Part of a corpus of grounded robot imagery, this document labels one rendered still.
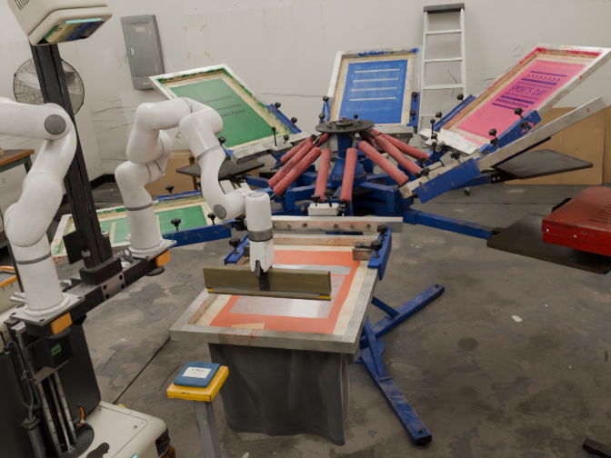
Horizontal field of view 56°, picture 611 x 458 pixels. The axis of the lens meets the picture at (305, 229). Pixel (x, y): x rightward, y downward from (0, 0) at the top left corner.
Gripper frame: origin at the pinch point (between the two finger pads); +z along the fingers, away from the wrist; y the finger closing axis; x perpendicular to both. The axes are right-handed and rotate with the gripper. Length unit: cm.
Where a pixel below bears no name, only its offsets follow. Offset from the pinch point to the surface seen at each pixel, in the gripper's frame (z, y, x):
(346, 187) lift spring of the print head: 0, -95, 7
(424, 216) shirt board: 18, -105, 41
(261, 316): 14.5, -2.8, -4.1
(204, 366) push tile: 13.0, 28.1, -10.5
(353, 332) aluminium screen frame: 10.6, 8.5, 28.5
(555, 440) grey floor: 109, -70, 100
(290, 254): 15, -51, -8
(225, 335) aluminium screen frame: 11.8, 13.8, -9.8
